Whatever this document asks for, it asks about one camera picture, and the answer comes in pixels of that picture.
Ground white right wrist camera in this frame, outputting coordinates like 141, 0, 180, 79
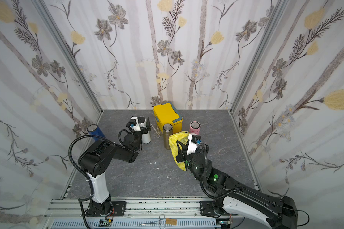
187, 134, 201, 155

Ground brown cardboard tag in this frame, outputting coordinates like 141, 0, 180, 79
165, 218, 177, 226

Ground pink thermos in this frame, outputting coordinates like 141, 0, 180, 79
189, 121, 201, 135

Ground blue thermos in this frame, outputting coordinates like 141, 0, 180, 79
87, 124, 106, 138

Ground yellow storage box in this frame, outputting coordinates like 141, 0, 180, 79
153, 102, 183, 134

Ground gold thermos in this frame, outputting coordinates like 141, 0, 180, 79
162, 124, 173, 150

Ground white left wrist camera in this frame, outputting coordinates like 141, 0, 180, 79
126, 116, 141, 132

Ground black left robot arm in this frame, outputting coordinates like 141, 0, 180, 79
68, 116, 152, 217

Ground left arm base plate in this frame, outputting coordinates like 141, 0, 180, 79
85, 201, 126, 217

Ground metal scissors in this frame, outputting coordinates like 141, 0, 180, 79
141, 214, 166, 229

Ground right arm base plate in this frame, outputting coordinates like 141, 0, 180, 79
200, 199, 237, 218

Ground white thermos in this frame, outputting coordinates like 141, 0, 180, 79
138, 116, 151, 144

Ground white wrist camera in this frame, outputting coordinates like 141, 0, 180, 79
187, 134, 201, 155
126, 116, 141, 132

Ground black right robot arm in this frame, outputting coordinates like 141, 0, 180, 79
175, 141, 301, 229

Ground white slotted cable duct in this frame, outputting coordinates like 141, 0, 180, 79
48, 218, 222, 229

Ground yellow grey cleaning cloth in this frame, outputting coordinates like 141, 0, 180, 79
169, 131, 190, 171

